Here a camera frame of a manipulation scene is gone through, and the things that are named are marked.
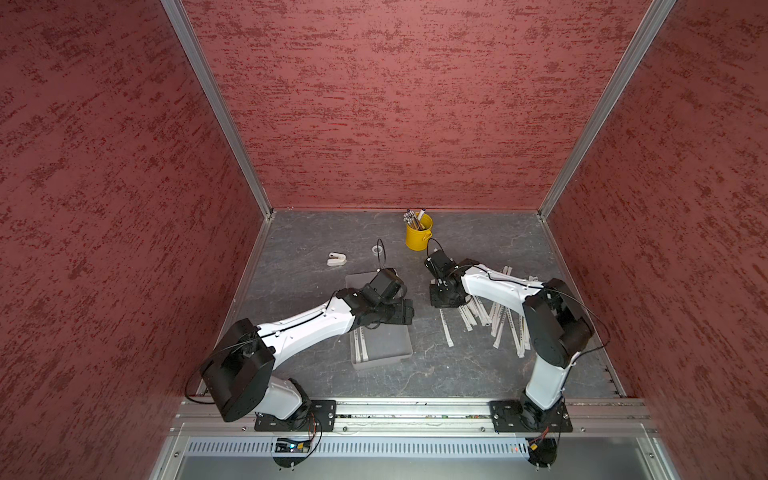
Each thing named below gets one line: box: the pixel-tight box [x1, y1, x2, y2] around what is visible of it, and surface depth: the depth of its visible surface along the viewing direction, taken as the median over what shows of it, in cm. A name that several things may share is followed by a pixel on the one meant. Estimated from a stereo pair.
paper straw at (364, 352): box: [359, 326, 369, 362], surface depth 87 cm
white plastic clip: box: [326, 252, 347, 267], surface depth 106 cm
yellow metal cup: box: [406, 213, 433, 251], surface depth 105 cm
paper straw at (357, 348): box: [354, 330, 361, 363], surface depth 87 cm
